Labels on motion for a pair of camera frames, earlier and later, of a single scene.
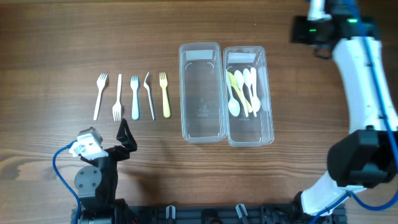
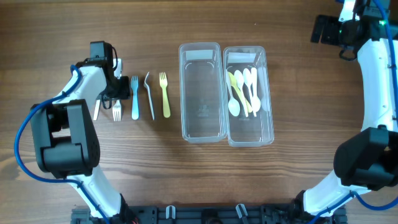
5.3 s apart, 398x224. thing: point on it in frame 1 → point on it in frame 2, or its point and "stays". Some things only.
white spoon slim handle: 234,106 stays
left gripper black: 127,141 → 125,93
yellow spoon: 234,83 stays
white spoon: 239,77 stays
